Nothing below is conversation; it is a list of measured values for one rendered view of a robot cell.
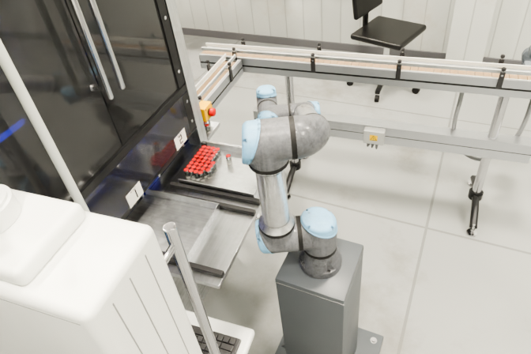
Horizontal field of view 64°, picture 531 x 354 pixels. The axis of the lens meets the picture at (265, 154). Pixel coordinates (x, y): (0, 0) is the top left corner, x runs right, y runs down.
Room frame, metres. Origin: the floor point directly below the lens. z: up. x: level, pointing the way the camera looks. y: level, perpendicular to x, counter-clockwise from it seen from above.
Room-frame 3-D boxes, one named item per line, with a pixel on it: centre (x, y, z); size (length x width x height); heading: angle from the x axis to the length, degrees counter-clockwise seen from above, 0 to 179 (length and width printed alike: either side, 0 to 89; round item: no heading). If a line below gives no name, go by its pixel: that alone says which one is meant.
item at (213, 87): (2.02, 0.27, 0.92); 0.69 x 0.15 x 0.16; 155
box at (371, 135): (1.98, -0.65, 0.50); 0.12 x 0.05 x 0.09; 65
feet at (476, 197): (1.78, -1.24, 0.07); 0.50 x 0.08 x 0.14; 155
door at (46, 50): (0.99, 0.58, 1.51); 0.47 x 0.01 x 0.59; 155
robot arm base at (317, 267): (0.94, -0.15, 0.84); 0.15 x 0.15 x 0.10
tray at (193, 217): (1.12, 0.41, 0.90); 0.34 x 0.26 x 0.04; 65
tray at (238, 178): (1.38, 0.16, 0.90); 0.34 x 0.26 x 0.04; 64
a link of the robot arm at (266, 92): (1.36, -0.03, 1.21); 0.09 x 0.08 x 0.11; 178
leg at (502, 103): (1.78, -1.24, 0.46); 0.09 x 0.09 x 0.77; 65
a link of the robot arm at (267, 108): (1.26, -0.04, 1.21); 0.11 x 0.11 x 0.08; 88
